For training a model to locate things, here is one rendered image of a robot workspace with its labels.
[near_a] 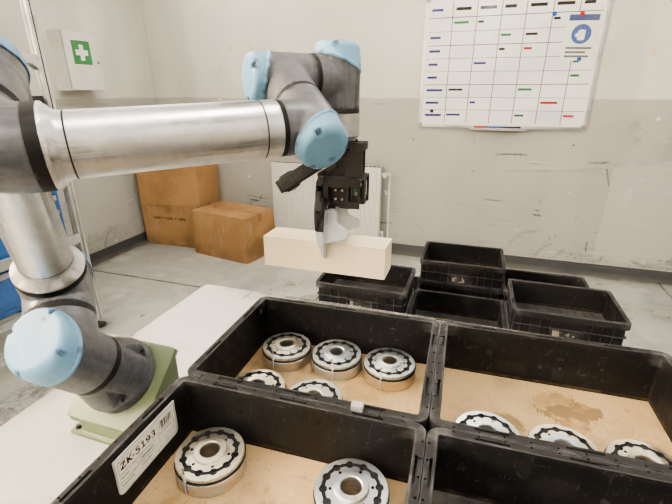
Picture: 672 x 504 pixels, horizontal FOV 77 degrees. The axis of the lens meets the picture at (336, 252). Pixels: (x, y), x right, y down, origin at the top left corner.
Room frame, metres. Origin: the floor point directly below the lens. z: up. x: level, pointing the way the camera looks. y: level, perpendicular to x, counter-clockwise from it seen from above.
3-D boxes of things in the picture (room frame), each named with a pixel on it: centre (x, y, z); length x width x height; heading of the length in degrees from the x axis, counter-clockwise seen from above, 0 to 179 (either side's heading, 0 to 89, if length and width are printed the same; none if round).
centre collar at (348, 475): (0.42, -0.02, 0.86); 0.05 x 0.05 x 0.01
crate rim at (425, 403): (0.67, 0.02, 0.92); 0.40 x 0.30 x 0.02; 74
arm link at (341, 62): (0.76, 0.00, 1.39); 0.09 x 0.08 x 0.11; 118
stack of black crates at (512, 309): (1.50, -0.91, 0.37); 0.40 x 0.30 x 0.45; 72
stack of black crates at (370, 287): (1.74, -0.14, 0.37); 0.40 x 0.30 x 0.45; 72
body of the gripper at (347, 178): (0.75, -0.01, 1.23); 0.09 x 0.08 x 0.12; 72
